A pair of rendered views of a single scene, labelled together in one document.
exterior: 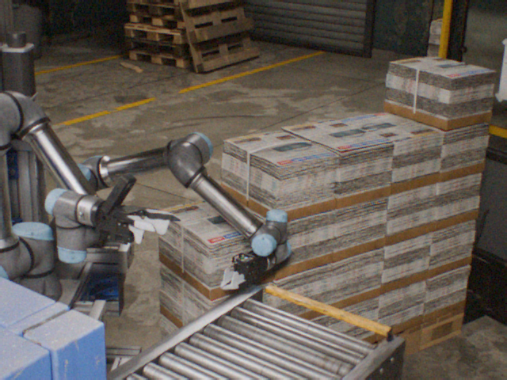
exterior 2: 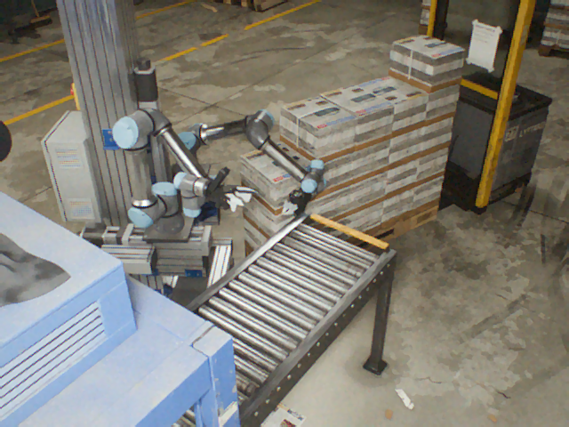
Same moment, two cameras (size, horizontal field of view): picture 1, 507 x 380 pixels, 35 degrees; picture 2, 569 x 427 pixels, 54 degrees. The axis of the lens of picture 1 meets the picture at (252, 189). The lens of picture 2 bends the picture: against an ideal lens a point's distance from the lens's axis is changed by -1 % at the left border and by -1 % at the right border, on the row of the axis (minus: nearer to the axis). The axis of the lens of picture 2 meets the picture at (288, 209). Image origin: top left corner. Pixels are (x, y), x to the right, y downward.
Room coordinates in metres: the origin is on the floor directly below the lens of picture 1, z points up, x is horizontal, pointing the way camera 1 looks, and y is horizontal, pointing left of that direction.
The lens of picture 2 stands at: (-0.07, 0.03, 2.47)
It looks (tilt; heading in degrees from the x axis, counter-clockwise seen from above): 35 degrees down; 1
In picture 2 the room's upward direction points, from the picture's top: straight up
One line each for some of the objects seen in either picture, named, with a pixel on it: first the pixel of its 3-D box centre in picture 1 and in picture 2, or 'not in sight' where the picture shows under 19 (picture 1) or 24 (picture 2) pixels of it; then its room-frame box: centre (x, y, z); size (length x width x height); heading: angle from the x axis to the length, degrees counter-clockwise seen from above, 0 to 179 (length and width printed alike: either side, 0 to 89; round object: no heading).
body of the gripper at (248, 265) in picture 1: (249, 266); (300, 197); (2.45, 0.00, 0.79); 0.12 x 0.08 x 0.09; 145
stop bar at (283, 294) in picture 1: (325, 309); (348, 230); (2.14, -0.23, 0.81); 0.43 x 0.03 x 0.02; 55
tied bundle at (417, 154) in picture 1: (386, 151); (388, 106); (3.29, -0.57, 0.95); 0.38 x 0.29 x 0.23; 36
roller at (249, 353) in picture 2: not in sight; (232, 343); (1.44, 0.27, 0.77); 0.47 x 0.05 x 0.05; 55
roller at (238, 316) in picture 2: not in sight; (252, 324); (1.55, 0.19, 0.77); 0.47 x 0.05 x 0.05; 55
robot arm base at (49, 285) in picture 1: (36, 280); (168, 216); (2.16, 0.65, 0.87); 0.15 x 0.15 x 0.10
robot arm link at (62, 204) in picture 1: (69, 206); (188, 183); (1.92, 0.47, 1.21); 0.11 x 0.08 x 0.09; 63
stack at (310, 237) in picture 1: (301, 286); (332, 197); (3.04, -0.22, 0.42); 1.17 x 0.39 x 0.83; 126
